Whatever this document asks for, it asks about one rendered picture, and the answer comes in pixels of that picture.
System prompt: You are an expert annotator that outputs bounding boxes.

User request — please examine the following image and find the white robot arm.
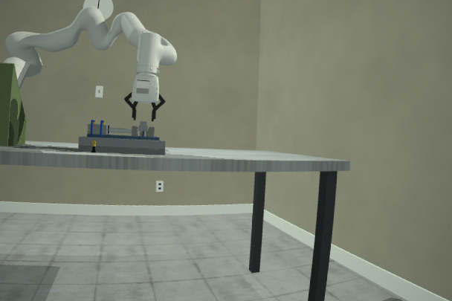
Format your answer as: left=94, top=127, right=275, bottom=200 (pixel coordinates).
left=4, top=7, right=177, bottom=89

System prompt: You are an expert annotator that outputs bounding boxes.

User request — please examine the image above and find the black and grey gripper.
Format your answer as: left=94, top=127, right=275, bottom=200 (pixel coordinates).
left=124, top=74, right=165, bottom=121

